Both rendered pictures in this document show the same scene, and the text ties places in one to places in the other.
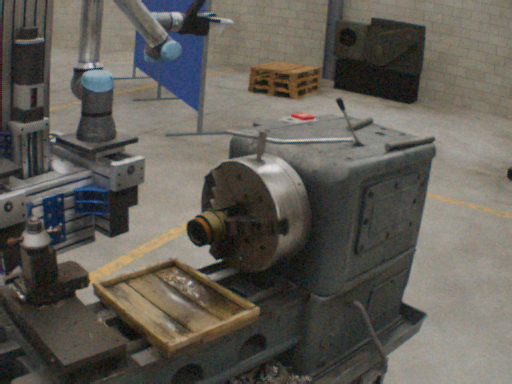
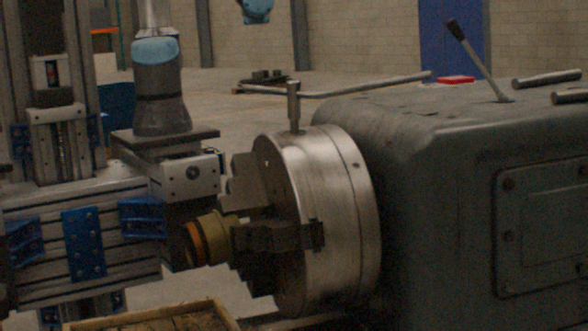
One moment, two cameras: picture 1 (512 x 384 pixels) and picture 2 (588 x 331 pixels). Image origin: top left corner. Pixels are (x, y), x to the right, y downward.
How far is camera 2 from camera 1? 75 cm
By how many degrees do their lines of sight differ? 28
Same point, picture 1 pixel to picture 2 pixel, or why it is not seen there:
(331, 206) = (410, 201)
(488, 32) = not seen: outside the picture
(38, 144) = (71, 140)
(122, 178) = (178, 184)
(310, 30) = not seen: outside the picture
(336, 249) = (432, 282)
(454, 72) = not seen: outside the picture
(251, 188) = (276, 175)
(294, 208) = (337, 204)
